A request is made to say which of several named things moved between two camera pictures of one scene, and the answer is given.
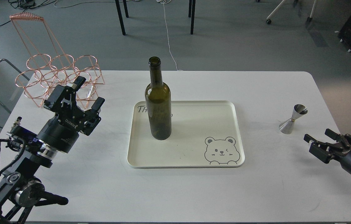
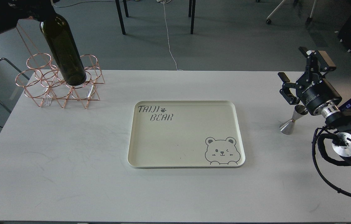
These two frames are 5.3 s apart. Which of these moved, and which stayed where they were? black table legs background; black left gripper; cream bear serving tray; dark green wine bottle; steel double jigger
Moved: black left gripper; dark green wine bottle
Stayed: steel double jigger; black table legs background; cream bear serving tray
